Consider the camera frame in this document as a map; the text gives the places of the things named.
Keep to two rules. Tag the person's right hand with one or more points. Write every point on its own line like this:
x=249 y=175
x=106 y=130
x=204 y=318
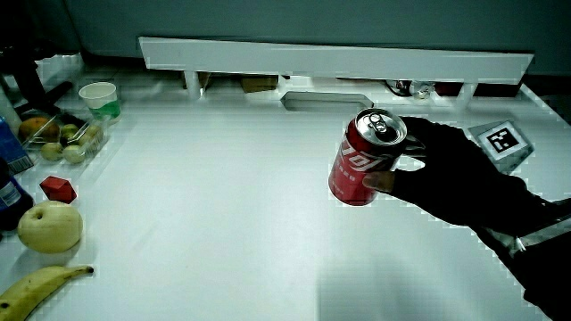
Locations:
x=455 y=183

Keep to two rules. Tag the red cola can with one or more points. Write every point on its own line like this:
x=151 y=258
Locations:
x=352 y=171

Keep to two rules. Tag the person's right forearm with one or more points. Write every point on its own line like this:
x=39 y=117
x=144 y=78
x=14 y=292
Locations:
x=542 y=263

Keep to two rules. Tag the silver and white object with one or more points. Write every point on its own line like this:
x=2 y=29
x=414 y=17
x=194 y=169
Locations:
x=419 y=89

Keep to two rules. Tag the white raised shelf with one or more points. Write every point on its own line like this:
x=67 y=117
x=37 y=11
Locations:
x=312 y=59

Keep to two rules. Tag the brown cardboard box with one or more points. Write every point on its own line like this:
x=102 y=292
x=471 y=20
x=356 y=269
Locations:
x=259 y=83

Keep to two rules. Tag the clear plastic fruit container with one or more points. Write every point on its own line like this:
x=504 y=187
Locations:
x=96 y=145

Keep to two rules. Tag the white and green paper cup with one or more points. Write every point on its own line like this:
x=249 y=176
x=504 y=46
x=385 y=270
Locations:
x=101 y=101

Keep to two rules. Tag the small green fruit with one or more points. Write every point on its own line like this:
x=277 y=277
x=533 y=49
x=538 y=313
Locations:
x=93 y=134
x=52 y=151
x=69 y=132
x=73 y=154

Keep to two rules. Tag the red block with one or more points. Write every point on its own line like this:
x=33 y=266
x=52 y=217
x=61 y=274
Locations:
x=58 y=189

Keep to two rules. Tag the yellow apple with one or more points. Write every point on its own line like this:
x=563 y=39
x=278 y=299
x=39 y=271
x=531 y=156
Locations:
x=50 y=227

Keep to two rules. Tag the orange mango fruit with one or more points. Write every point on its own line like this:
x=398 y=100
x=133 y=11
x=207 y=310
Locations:
x=35 y=127

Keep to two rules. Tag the yellow banana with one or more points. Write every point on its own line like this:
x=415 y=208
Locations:
x=31 y=290

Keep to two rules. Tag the black stand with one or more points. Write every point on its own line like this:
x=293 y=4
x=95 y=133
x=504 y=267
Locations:
x=27 y=76

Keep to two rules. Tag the dark blue bottle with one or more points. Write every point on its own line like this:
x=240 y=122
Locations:
x=12 y=203

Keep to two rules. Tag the blue carton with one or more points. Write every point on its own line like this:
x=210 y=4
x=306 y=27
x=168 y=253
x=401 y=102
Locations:
x=10 y=149

